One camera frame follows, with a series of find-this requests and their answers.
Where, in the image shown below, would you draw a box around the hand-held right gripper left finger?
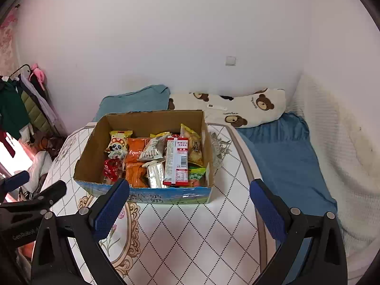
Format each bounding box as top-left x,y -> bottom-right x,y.
30,178 -> 130,285

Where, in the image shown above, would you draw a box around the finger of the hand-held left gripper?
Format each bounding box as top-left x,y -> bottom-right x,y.
0,171 -> 30,195
0,180 -> 67,215

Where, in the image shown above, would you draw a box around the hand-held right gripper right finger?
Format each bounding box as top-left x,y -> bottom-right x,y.
249,179 -> 348,285

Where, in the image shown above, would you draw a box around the red candy packet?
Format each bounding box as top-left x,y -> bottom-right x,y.
103,159 -> 124,181

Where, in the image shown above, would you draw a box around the orange snack packet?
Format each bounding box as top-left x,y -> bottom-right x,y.
125,163 -> 149,188
125,137 -> 150,164

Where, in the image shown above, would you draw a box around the silver clear snack packet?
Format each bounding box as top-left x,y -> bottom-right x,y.
142,160 -> 167,188

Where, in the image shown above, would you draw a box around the cardboard box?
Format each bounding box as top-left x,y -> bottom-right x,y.
73,110 -> 215,205

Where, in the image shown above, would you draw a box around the silver striped snack packet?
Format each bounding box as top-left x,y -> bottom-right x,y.
139,136 -> 167,162

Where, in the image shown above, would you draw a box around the green fruit candy packet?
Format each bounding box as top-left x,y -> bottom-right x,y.
188,167 -> 207,187

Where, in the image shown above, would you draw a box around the red white long packet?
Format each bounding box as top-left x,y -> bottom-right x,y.
163,135 -> 190,187

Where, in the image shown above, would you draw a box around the black white striped garment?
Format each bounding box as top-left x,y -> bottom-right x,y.
18,190 -> 39,202

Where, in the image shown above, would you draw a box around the white cloth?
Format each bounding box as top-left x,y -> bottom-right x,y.
22,151 -> 54,190

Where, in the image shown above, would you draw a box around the brown bag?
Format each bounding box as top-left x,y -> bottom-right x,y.
37,135 -> 67,155

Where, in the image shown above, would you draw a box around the blue blanket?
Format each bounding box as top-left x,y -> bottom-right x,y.
234,112 -> 339,269

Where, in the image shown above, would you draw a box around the yellow panda snack packet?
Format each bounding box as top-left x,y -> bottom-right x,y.
105,130 -> 133,155

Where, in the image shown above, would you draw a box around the dark green garment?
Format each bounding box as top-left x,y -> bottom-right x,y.
0,80 -> 30,140

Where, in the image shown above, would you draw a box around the black clothes rack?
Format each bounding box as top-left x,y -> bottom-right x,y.
0,64 -> 67,138

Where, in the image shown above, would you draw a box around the olive puffer vest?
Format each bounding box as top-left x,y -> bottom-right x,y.
22,90 -> 45,131

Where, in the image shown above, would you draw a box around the floral print table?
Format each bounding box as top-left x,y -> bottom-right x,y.
38,123 -> 276,285

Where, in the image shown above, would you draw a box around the lavender garment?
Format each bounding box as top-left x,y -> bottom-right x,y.
18,77 -> 60,128

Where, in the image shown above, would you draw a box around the white knit blanket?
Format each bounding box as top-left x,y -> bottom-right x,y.
289,74 -> 380,276

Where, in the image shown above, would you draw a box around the pale clear snack packet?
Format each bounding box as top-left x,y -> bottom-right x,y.
180,124 -> 204,167

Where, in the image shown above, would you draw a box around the bear print pillow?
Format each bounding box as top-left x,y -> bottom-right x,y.
168,88 -> 286,129

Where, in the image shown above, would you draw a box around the pink hanging item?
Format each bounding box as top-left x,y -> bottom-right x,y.
29,64 -> 45,90

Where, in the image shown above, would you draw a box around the teal pillow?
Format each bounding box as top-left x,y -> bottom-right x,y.
92,85 -> 170,122

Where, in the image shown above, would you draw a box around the pink floral curtain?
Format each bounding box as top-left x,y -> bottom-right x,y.
0,4 -> 20,75

